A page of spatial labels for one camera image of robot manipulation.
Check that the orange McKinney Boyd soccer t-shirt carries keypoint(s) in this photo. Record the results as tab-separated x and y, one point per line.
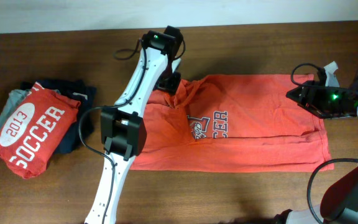
231	123

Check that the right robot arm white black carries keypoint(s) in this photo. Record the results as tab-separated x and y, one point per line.
340	202

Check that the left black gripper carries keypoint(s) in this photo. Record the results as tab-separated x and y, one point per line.
172	86

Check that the folded navy blue shirt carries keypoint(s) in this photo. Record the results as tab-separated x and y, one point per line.
75	90

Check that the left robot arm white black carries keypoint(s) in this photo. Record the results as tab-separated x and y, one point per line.
123	132

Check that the folded grey shirt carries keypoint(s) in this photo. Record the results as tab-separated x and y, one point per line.
14	100

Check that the folded red 2013 soccer shirt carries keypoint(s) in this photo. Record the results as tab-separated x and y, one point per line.
30	135

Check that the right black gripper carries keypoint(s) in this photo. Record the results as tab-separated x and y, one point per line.
311	96

